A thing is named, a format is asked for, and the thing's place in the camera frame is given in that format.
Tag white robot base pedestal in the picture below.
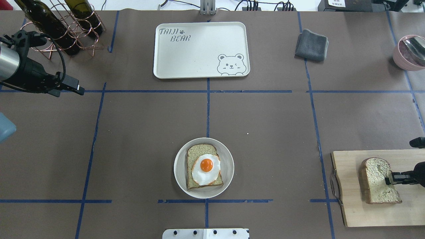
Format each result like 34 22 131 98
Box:
162 228 250 239

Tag fried egg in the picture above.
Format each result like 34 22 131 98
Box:
191 153 221 186

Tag dark wine bottle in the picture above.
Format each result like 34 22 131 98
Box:
65 0 103 38
15 0 80 55

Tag metal scoop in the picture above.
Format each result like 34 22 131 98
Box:
402 36 425 66

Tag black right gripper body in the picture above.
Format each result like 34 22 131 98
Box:
409 137 425 186

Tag white round plate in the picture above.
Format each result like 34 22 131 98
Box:
174 137 235 199

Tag cream bear tray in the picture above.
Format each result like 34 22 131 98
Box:
153 22 250 79

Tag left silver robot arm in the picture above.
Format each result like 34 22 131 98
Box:
0 29 85 97

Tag folded grey cloth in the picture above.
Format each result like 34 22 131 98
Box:
295 29 328 62

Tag wooden cutting board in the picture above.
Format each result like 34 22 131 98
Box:
331 149 425 227

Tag copper wire bottle rack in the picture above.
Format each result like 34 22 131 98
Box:
16 0 105 56

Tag pink bowl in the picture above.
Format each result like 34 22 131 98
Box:
392 35 424 71

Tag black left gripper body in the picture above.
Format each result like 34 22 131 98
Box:
1 31 63 97

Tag aluminium frame post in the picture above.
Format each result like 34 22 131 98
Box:
200 0 216 15

